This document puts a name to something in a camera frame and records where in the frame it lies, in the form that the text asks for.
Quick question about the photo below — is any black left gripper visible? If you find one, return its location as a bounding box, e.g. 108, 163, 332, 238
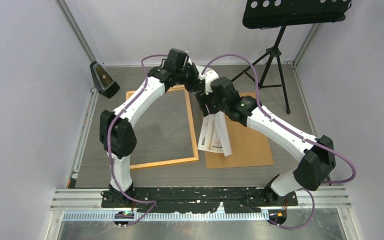
175, 62, 209, 93

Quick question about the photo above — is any illustrated photo print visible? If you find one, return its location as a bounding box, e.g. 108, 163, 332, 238
197, 111, 232, 157

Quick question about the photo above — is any orange wooden picture frame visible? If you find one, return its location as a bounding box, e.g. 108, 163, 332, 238
125, 84, 200, 170

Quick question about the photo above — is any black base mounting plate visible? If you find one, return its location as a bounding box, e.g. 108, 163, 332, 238
100, 186, 298, 214

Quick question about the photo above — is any brown backing board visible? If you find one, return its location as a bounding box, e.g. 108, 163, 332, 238
201, 92, 275, 170

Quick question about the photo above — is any black music stand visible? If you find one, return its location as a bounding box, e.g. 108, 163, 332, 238
232, 0, 352, 115

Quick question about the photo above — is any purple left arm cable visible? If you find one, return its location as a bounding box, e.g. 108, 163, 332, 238
107, 53, 170, 228

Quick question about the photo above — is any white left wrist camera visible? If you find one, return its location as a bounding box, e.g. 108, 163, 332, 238
196, 65, 219, 95

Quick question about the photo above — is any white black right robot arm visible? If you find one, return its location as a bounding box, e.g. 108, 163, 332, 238
195, 77, 336, 206

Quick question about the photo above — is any aluminium rail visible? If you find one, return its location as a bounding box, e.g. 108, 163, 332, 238
50, 185, 352, 213

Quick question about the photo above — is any black metronome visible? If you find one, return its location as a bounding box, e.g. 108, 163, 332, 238
89, 61, 120, 99

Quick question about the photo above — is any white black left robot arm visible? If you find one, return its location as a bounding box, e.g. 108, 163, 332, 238
100, 48, 202, 207

